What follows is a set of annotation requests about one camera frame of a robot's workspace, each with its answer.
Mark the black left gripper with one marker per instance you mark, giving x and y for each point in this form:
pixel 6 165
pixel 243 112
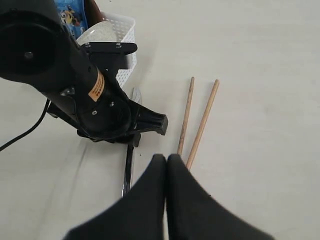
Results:
pixel 96 106

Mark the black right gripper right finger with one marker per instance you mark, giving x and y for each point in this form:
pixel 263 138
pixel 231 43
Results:
pixel 194 215

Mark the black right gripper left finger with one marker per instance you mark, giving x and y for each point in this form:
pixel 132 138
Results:
pixel 136 216

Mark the silver table knife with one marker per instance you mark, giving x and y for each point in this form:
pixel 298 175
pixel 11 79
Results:
pixel 127 180

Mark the wooden chopstick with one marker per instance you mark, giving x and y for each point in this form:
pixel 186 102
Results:
pixel 186 116
pixel 202 125

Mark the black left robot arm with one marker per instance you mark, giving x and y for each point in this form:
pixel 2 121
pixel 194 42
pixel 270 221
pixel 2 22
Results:
pixel 35 43

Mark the speckled white bowl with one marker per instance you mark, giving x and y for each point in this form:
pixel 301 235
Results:
pixel 100 32

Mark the white perforated plastic basket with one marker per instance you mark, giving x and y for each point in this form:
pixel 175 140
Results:
pixel 124 27

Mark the brown round plate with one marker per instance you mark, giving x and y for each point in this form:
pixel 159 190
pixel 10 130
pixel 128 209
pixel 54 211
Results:
pixel 92 12

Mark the blue chips snack bag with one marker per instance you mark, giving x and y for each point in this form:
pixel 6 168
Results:
pixel 72 14

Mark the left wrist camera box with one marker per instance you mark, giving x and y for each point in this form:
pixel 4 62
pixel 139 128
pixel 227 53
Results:
pixel 112 56

